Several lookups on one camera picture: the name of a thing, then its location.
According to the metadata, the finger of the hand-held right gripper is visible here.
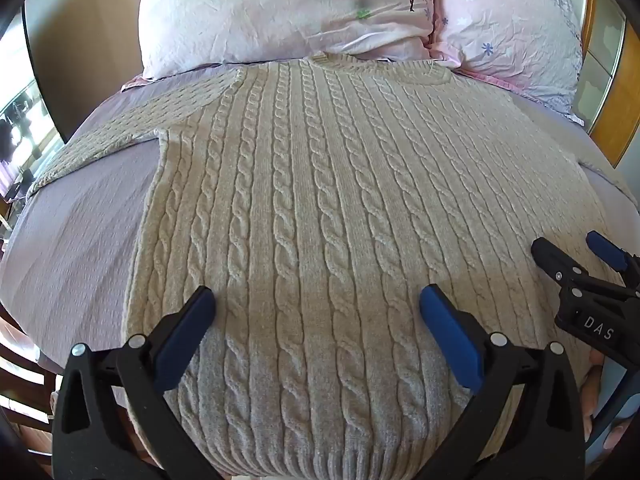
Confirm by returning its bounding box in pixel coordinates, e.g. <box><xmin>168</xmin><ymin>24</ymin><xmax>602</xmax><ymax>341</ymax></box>
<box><xmin>531</xmin><ymin>237</ymin><xmax>592</xmax><ymax>287</ymax></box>
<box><xmin>585</xmin><ymin>230</ymin><xmax>640</xmax><ymax>287</ymax></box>

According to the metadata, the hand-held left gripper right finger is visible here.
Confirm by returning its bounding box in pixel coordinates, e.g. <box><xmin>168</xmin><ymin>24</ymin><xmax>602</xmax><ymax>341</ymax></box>
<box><xmin>419</xmin><ymin>283</ymin><xmax>587</xmax><ymax>480</ymax></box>

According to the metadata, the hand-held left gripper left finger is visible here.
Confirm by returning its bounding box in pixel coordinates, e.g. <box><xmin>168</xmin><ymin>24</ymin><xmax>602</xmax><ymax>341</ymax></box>
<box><xmin>52</xmin><ymin>285</ymin><xmax>218</xmax><ymax>480</ymax></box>

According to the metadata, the beige cable knit sweater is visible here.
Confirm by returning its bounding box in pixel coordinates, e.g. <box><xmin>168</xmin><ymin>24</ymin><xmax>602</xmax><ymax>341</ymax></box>
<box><xmin>25</xmin><ymin>53</ymin><xmax>626</xmax><ymax>477</ymax></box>

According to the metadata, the person's right hand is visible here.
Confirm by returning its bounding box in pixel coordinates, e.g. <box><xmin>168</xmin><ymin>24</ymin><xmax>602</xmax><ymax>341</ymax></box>
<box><xmin>579</xmin><ymin>349</ymin><xmax>607</xmax><ymax>433</ymax></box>

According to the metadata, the lavender bed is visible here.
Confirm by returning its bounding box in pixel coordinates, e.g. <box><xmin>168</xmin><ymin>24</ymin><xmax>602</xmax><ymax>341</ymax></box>
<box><xmin>0</xmin><ymin>57</ymin><xmax>640</xmax><ymax>376</ymax></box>

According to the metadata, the wooden headboard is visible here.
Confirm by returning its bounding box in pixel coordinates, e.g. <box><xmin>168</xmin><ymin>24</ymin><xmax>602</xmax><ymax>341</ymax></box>
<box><xmin>574</xmin><ymin>0</ymin><xmax>640</xmax><ymax>167</ymax></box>

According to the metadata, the wooden chair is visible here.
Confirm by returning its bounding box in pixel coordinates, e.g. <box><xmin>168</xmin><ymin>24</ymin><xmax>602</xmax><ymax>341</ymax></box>
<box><xmin>0</xmin><ymin>305</ymin><xmax>66</xmax><ymax>463</ymax></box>

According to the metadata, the pink floral pillow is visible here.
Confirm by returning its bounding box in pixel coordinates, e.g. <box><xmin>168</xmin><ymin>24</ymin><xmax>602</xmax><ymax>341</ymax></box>
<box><xmin>430</xmin><ymin>0</ymin><xmax>586</xmax><ymax>126</ymax></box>
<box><xmin>137</xmin><ymin>0</ymin><xmax>441</xmax><ymax>80</ymax></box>

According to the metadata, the window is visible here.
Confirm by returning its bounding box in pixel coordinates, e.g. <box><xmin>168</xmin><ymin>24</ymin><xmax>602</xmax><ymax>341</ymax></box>
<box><xmin>0</xmin><ymin>74</ymin><xmax>68</xmax><ymax>206</ymax></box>

